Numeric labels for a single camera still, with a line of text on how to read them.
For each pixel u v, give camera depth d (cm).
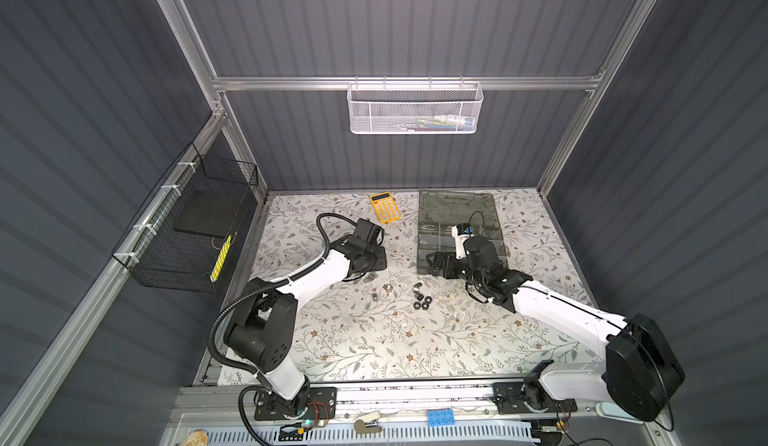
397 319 88
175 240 72
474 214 112
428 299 91
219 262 68
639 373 41
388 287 94
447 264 74
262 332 46
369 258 70
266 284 47
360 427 69
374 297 91
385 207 115
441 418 70
